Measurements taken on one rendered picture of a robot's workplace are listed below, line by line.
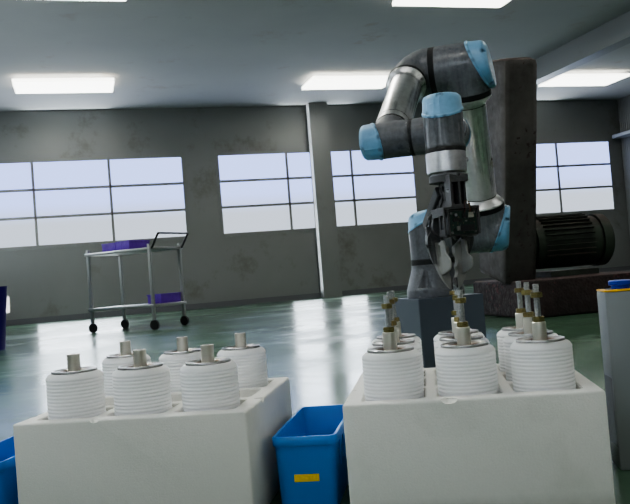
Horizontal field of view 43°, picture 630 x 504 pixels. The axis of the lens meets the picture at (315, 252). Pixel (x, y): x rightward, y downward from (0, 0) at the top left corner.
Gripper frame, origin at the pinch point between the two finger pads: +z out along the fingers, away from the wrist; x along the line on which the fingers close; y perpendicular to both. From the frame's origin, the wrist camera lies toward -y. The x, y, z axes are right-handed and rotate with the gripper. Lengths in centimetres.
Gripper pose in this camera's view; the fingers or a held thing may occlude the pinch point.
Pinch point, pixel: (452, 282)
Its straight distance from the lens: 154.9
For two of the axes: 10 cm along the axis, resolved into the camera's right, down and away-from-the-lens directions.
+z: 0.8, 10.0, -0.3
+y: 2.1, -0.4, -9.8
